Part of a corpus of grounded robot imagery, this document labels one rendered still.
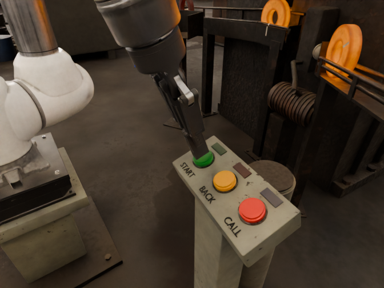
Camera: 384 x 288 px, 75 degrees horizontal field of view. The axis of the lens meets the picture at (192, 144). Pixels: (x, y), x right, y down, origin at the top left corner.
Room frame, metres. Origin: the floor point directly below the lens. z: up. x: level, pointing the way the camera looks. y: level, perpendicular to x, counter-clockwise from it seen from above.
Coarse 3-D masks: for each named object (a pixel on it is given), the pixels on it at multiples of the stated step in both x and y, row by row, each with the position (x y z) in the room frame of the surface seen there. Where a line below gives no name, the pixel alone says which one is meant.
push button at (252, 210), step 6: (252, 198) 0.27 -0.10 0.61; (246, 204) 0.27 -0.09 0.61; (252, 204) 0.26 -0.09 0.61; (258, 204) 0.26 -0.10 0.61; (240, 210) 0.26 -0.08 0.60; (246, 210) 0.26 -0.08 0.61; (252, 210) 0.25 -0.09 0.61; (258, 210) 0.25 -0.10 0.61; (264, 210) 0.25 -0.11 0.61; (246, 216) 0.25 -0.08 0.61; (252, 216) 0.24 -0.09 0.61; (258, 216) 0.24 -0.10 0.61; (264, 216) 0.25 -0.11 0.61; (252, 222) 0.24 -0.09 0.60
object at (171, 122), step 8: (184, 16) 1.70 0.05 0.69; (192, 16) 1.51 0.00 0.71; (200, 16) 1.60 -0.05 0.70; (184, 24) 1.70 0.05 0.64; (192, 24) 1.51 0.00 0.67; (200, 24) 1.60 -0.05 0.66; (184, 32) 1.69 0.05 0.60; (192, 32) 1.51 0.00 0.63; (200, 32) 1.60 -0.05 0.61; (184, 40) 1.59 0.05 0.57; (184, 64) 1.58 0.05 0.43; (168, 120) 1.61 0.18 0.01; (176, 128) 1.51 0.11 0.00
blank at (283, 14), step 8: (272, 0) 1.28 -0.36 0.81; (280, 0) 1.24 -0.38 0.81; (264, 8) 1.32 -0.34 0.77; (272, 8) 1.28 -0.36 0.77; (280, 8) 1.23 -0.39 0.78; (288, 8) 1.22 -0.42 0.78; (264, 16) 1.31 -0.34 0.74; (272, 16) 1.31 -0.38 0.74; (280, 16) 1.22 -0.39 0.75; (288, 16) 1.21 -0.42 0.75; (280, 24) 1.22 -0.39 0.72; (288, 24) 1.21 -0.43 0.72
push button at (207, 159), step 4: (204, 156) 0.39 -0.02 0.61; (208, 156) 0.38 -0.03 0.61; (212, 156) 0.39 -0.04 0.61; (196, 160) 0.38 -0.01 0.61; (200, 160) 0.38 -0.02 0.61; (204, 160) 0.38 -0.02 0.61; (208, 160) 0.38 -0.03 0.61; (212, 160) 0.38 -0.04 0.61; (196, 164) 0.38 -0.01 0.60; (200, 164) 0.37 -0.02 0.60; (204, 164) 0.37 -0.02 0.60; (208, 164) 0.37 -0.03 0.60
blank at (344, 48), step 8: (344, 24) 0.80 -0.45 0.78; (352, 24) 0.80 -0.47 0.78; (336, 32) 0.83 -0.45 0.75; (344, 32) 0.78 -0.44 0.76; (352, 32) 0.75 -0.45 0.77; (360, 32) 0.74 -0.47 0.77; (336, 40) 0.82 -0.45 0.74; (344, 40) 0.76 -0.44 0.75; (352, 40) 0.73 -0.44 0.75; (360, 40) 0.73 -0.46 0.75; (328, 48) 0.86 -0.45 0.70; (336, 48) 0.82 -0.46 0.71; (344, 48) 0.75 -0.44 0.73; (352, 48) 0.72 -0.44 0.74; (360, 48) 0.71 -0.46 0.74; (328, 56) 0.84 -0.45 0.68; (336, 56) 0.81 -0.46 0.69; (344, 56) 0.73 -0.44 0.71; (352, 56) 0.71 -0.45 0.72; (328, 64) 0.82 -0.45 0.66; (344, 64) 0.72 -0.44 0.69; (352, 64) 0.71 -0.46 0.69; (328, 72) 0.80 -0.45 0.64
